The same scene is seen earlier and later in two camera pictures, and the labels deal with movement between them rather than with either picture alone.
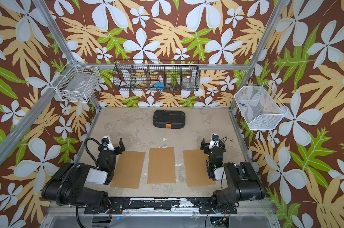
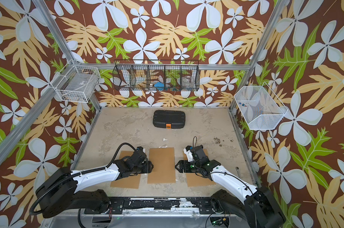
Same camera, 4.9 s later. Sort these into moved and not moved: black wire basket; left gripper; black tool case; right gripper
Moved: left gripper; right gripper
Not moved: black wire basket; black tool case
